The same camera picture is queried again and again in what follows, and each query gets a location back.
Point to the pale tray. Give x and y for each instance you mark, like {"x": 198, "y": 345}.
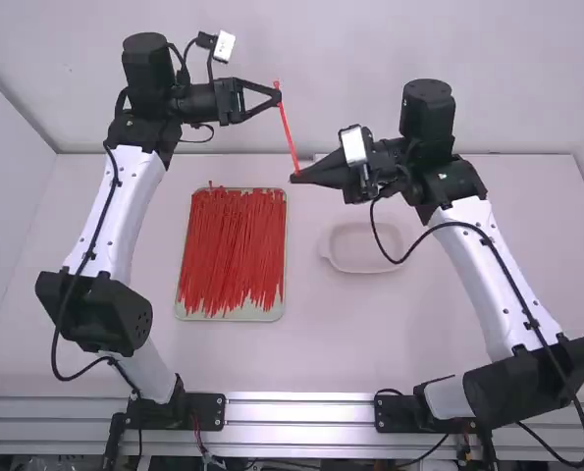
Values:
{"x": 232, "y": 317}

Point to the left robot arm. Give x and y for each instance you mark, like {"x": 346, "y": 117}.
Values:
{"x": 124, "y": 196}

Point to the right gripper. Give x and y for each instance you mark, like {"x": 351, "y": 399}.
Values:
{"x": 362, "y": 184}

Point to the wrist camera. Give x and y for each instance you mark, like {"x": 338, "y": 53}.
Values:
{"x": 224, "y": 46}
{"x": 353, "y": 146}

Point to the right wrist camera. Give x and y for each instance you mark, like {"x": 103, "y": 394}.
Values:
{"x": 353, "y": 146}

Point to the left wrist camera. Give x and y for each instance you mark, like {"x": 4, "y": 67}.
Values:
{"x": 224, "y": 46}

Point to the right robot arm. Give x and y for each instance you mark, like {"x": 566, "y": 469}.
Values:
{"x": 473, "y": 245}

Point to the silver rails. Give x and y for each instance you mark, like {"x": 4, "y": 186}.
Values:
{"x": 296, "y": 407}

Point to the white dish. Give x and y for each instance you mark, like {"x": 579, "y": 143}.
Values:
{"x": 365, "y": 245}

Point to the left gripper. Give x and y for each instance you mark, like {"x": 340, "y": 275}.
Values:
{"x": 228, "y": 103}

